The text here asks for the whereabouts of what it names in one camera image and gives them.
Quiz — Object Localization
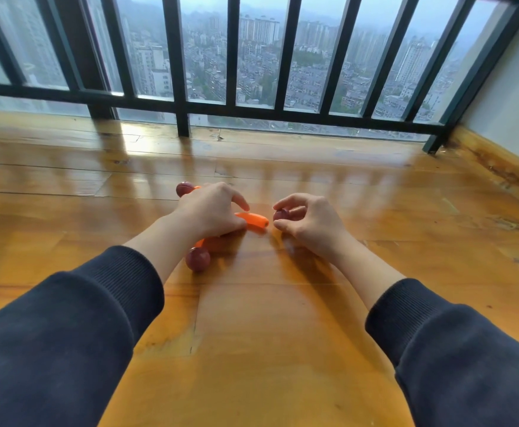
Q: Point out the person's right hand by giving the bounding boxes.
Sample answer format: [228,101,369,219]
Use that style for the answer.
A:
[272,193,354,264]

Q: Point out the person's left hand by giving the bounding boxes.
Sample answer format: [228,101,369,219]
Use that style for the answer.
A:
[171,182,250,240]

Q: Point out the orange plastic toy frame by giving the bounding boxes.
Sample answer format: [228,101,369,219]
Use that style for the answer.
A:
[192,186,270,249]

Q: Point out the person's right forearm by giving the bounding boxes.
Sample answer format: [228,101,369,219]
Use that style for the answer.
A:
[331,242,519,427]

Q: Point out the person's left forearm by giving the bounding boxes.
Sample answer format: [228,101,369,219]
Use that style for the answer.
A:
[0,212,184,427]

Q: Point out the black metal railing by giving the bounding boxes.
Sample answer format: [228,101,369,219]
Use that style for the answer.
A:
[0,0,519,154]

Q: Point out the wooden baseboard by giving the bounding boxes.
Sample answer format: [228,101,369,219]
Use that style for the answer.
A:
[448,125,519,206]

